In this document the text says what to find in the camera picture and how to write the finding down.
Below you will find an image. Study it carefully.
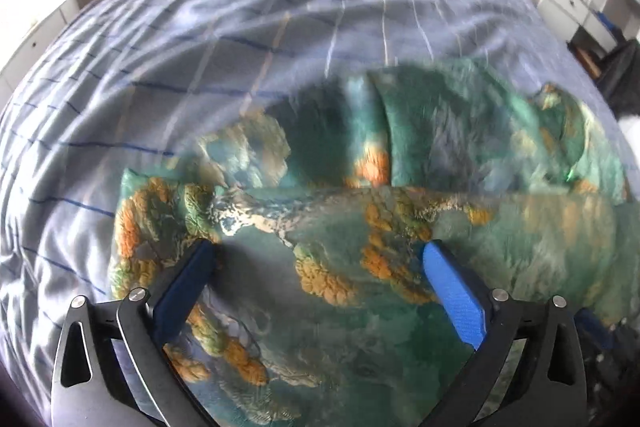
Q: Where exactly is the white window-side cabinet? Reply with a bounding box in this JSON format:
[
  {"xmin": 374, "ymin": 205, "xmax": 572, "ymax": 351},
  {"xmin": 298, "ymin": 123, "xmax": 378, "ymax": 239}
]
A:
[{"xmin": 0, "ymin": 2, "xmax": 86, "ymax": 92}]

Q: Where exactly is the blue plaid bed duvet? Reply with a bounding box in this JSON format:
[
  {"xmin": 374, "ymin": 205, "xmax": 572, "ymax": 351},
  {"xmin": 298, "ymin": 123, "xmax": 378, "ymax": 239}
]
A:
[{"xmin": 0, "ymin": 0, "xmax": 626, "ymax": 408}]

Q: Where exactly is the green printed padded jacket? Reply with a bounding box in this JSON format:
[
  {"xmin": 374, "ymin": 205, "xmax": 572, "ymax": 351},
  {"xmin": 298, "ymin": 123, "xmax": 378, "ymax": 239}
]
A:
[{"xmin": 111, "ymin": 57, "xmax": 640, "ymax": 427}]

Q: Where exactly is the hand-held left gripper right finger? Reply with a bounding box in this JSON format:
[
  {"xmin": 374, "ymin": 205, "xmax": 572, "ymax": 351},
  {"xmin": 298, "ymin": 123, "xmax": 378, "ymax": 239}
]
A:
[{"xmin": 422, "ymin": 241, "xmax": 588, "ymax": 427}]

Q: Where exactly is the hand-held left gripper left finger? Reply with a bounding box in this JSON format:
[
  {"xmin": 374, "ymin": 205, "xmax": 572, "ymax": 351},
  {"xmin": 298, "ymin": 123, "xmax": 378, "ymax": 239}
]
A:
[{"xmin": 50, "ymin": 239, "xmax": 221, "ymax": 427}]

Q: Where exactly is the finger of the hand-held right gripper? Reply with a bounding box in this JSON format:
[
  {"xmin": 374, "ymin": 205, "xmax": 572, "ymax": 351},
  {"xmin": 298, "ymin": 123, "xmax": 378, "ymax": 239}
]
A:
[{"xmin": 574, "ymin": 308, "xmax": 617, "ymax": 352}]

